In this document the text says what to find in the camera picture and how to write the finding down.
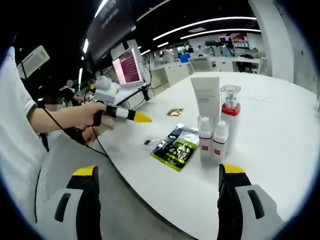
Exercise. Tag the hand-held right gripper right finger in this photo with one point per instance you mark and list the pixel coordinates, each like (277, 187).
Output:
(230, 200)

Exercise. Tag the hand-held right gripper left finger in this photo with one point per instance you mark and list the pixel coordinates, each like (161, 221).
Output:
(87, 212)

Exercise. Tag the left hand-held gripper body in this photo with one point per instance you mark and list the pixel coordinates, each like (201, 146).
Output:
(106, 90)

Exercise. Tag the small clear skincare sachet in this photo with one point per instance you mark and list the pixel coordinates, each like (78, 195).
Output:
(148, 142)

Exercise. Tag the gold skincare sachet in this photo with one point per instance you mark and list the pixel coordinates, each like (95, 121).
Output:
(175, 112)

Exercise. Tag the small white skincare bottle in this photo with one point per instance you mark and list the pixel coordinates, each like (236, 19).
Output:
(220, 142)
(205, 140)

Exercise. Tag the green black skincare sachet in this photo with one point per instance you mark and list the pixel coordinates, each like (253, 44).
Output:
(177, 150)

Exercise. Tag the white skincare bottle red collar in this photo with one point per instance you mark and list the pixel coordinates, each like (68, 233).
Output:
(235, 130)

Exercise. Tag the white skincare tube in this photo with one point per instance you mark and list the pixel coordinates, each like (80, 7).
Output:
(205, 97)

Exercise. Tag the blue storage bin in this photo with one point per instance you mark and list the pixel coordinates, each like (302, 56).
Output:
(184, 57)

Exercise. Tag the storage shelf rack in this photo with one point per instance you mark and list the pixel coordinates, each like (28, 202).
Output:
(237, 42)

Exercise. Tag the person's left hand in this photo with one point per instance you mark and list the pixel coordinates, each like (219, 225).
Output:
(85, 115)

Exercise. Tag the black laptop stand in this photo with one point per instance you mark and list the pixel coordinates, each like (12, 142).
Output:
(145, 95)

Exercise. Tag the computer monitor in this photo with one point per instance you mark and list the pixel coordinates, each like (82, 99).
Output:
(127, 66)

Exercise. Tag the white office counter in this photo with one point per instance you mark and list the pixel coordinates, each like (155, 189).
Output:
(170, 73)

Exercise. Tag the ceiling air conditioner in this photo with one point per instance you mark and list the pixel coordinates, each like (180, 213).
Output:
(33, 61)

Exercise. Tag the person's white shirt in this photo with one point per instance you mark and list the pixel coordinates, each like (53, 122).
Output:
(15, 125)

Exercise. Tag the ceiling light strip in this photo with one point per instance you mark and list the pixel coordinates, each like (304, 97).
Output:
(200, 22)
(240, 30)

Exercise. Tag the dark wall screen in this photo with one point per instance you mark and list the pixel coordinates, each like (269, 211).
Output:
(110, 30)

